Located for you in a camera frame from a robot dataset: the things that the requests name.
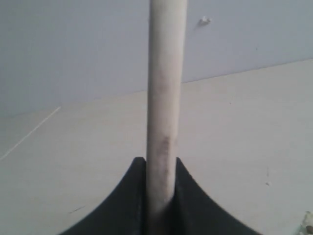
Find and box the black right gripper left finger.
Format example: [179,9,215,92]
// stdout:
[62,157,146,235]

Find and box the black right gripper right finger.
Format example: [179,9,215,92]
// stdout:
[172,158,259,235]

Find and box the white handled paint brush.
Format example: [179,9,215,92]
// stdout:
[146,0,188,235]

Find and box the white grain pile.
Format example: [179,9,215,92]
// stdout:
[299,211,313,235]

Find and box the white wall hook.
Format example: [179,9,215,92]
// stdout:
[198,16,212,26]

